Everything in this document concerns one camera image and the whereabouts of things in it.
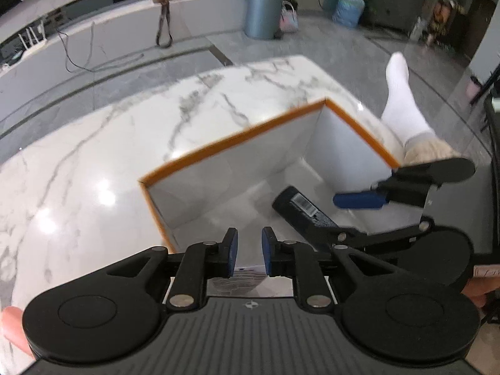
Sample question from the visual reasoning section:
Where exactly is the white router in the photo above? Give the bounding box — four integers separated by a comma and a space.
16, 23, 49, 53

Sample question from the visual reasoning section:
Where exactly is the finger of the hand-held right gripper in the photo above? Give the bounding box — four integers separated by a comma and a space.
333, 163, 443, 210
308, 218, 435, 260

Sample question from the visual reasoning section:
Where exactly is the pink striped handbag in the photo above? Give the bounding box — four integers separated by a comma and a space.
279, 1, 299, 34

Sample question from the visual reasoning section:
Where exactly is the black rectangular device with label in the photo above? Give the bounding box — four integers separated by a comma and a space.
272, 187, 341, 251

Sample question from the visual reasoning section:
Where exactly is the pink cup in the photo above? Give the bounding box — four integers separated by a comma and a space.
467, 76, 483, 101

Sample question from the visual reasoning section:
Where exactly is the brown bag with strap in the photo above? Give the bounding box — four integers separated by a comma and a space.
152, 0, 174, 48

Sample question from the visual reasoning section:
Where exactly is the blue-grey trash can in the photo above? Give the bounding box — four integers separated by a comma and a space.
245, 0, 286, 40

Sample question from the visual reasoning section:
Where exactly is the black cable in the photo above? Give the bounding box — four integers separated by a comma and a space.
57, 21, 145, 73

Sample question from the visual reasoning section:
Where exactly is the blue water jug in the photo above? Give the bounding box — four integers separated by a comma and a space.
332, 0, 366, 29

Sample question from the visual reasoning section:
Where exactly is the person's left hand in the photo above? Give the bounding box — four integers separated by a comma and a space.
0, 306, 37, 360

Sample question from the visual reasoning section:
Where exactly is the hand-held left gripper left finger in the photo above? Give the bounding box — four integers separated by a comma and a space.
97, 227, 239, 309

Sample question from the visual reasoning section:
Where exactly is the beige fleece trouser leg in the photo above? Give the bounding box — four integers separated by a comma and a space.
402, 135, 463, 168

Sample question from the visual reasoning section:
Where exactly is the dark cabinet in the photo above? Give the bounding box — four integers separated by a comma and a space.
367, 0, 431, 34

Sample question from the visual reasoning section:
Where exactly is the long grey-white bench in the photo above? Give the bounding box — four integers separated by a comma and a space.
0, 0, 251, 88

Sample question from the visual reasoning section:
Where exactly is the white printed packet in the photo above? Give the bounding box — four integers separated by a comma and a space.
205, 266, 294, 298

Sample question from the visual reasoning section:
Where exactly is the white box with orange rim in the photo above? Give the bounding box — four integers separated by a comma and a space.
138, 99, 405, 266

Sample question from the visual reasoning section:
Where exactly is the person's right hand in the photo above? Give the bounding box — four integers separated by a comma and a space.
461, 265, 500, 323

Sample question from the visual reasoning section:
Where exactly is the brown doll figure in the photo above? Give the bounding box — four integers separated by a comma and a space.
426, 0, 458, 45

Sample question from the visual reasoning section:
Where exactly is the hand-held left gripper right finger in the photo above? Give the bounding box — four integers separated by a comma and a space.
261, 226, 399, 309

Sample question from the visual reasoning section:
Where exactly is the white sock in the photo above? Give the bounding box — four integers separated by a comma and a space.
381, 52, 436, 146

